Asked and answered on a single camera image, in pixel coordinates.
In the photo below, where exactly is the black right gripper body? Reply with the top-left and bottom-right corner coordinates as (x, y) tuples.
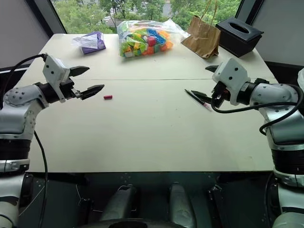
(209, 80), (230, 108)

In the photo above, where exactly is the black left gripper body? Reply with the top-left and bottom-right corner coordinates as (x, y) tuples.
(59, 75), (83, 100)

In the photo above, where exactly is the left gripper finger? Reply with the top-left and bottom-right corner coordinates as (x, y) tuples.
(68, 66), (90, 77)
(80, 84), (105, 101)

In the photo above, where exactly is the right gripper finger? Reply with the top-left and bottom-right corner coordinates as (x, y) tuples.
(190, 90), (213, 104)
(205, 65), (219, 75)

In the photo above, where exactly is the black pen with pink end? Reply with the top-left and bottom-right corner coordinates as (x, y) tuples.
(184, 89), (213, 112)

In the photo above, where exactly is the purple plastic bag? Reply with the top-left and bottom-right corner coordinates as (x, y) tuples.
(72, 31), (107, 56)

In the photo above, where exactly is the brown paper bag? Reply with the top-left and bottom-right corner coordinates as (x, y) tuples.
(180, 0), (222, 59)

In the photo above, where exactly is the black tissue box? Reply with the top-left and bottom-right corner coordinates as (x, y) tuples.
(215, 17), (265, 58)

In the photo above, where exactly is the clear bag of toy bricks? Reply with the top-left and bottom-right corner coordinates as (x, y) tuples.
(116, 18), (192, 62)

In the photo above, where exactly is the white translucent plastic object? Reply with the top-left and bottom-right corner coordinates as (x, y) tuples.
(297, 67), (304, 94)

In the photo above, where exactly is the dark rounded shape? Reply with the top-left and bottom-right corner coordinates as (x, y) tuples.
(169, 181), (198, 228)
(100, 184), (141, 223)

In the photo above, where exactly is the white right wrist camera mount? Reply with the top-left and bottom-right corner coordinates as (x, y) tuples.
(212, 57), (251, 106)

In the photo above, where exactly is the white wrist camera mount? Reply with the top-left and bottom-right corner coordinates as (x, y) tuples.
(212, 57), (251, 106)
(42, 55), (71, 103)

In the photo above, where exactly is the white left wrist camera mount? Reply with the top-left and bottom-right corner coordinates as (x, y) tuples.
(42, 55), (71, 103)

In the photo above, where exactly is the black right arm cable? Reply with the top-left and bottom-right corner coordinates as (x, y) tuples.
(210, 84), (304, 136)

